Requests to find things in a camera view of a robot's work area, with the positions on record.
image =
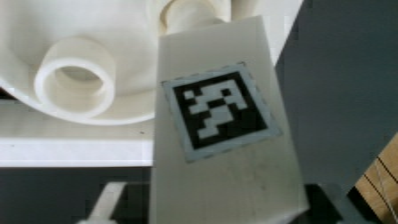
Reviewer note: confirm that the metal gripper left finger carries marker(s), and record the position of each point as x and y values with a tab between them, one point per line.
122	207

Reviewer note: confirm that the white stool leg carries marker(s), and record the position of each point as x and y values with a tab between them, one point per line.
227	177

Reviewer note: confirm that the white U-shaped fence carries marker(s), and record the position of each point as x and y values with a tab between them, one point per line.
46	142

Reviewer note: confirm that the white round stool seat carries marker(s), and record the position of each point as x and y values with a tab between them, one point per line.
79	50

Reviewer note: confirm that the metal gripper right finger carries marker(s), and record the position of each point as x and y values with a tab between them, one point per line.
333	210

